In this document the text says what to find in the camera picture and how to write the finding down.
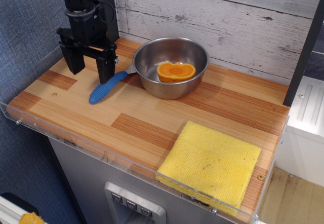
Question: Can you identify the white toy sink unit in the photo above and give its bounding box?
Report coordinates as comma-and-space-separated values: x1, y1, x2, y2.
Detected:
275, 76, 323, 186

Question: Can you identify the clear acrylic table guard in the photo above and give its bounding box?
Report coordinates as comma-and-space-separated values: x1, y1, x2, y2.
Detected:
1, 47, 289, 223

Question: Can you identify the silver toy fridge cabinet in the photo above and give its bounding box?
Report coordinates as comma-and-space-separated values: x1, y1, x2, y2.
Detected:
50, 138, 229, 223

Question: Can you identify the yellow object bottom left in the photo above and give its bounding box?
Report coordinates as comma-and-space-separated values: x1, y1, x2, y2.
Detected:
18, 212, 45, 224

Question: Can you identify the orange toy fruit slice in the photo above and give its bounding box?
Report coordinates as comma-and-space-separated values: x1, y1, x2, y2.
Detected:
156, 62, 196, 83

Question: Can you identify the blue handled metal fork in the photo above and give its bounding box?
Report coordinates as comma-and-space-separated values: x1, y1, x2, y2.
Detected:
89, 64, 136, 104

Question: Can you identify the black vertical post right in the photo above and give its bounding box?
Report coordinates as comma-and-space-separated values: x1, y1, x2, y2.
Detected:
283, 0, 323, 107

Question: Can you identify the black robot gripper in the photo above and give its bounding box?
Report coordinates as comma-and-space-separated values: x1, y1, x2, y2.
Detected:
57, 11, 117, 84

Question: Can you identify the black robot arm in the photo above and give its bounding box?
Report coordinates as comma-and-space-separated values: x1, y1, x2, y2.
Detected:
57, 0, 119, 84

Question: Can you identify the black vertical post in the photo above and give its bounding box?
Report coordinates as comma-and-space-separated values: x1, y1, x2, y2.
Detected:
283, 0, 323, 107
101, 0, 119, 42

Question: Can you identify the yellow folded cloth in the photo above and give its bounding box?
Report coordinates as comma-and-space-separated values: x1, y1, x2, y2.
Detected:
156, 121, 261, 215

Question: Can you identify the black vertical post left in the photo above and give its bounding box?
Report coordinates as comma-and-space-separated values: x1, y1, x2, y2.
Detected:
101, 0, 119, 42

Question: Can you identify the silver metal bowl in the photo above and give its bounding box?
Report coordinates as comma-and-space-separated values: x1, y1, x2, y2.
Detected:
133, 38, 210, 99

